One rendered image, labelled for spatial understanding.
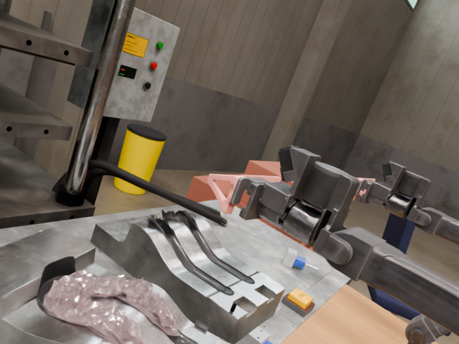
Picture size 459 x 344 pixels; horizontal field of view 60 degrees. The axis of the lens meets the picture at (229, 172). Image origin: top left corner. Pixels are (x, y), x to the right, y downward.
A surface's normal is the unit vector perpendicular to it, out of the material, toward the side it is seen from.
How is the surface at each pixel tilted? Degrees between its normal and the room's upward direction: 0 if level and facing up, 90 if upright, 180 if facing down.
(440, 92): 90
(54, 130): 90
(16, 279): 0
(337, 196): 90
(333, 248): 90
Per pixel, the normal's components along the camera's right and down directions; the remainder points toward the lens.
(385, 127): -0.59, -0.02
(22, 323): 0.32, -0.92
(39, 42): 0.77, 0.42
